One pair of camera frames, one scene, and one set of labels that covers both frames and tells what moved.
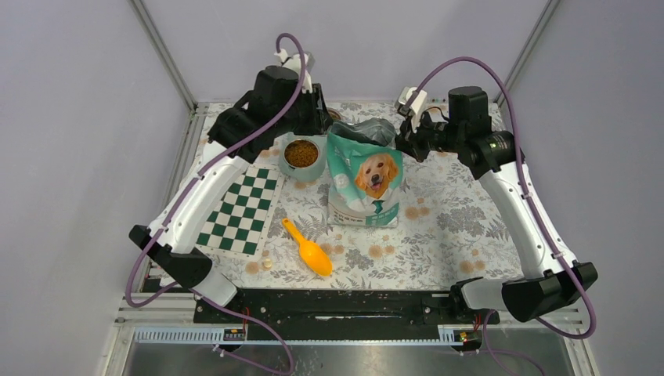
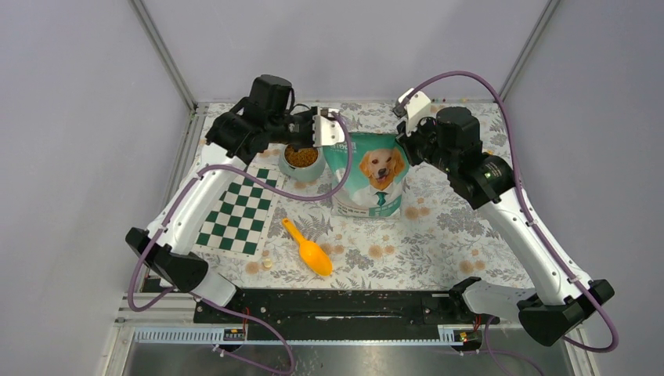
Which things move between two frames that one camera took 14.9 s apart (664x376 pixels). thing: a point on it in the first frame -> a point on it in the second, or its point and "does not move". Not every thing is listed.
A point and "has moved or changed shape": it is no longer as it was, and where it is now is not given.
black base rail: (345, 314) does not move
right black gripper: (411, 142) does not move
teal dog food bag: (365, 173) has moved or changed shape
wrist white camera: (296, 62) -> (327, 130)
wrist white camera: (417, 106) does not move
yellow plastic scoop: (316, 259) does not move
